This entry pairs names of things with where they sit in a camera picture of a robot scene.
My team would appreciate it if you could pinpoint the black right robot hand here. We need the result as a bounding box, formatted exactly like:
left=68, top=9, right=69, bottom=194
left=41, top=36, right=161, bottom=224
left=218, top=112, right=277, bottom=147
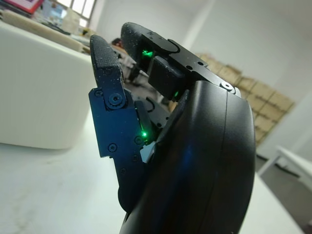
left=88, top=21, right=256, bottom=234

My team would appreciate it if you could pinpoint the white two-slot toaster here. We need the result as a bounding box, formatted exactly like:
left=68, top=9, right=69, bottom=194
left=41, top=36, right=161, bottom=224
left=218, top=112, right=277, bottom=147
left=0, top=23, right=97, bottom=151

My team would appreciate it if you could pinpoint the white side table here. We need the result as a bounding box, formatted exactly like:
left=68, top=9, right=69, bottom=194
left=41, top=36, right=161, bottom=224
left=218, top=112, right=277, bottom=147
left=257, top=145, right=312, bottom=187

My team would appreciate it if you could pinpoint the laptop with red screen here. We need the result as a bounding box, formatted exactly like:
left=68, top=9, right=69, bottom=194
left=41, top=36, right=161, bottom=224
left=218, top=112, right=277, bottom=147
left=14, top=0, right=46, bottom=15

